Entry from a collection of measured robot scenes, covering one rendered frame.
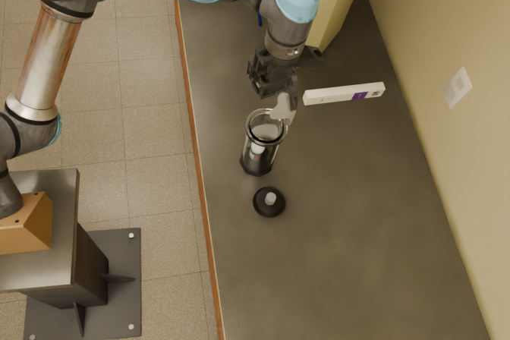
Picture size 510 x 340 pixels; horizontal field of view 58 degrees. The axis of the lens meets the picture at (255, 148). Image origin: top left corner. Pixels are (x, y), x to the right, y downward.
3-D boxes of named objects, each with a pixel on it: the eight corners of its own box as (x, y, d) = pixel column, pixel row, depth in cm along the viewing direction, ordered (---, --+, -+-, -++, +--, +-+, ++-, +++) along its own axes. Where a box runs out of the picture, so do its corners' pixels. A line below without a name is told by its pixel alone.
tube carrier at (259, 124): (281, 168, 135) (295, 135, 115) (249, 182, 132) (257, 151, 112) (264, 137, 138) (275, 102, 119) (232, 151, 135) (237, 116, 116)
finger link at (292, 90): (282, 106, 100) (278, 69, 95) (289, 103, 100) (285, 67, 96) (293, 114, 96) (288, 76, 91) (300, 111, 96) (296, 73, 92)
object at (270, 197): (288, 212, 130) (293, 205, 124) (260, 225, 128) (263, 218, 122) (275, 184, 133) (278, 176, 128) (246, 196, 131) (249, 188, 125)
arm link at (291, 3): (291, -43, 75) (333, -15, 74) (280, 4, 85) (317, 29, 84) (262, -17, 72) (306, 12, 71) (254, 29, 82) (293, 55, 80)
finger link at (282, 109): (269, 131, 101) (262, 94, 96) (292, 123, 103) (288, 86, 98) (275, 137, 98) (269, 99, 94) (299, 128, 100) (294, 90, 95)
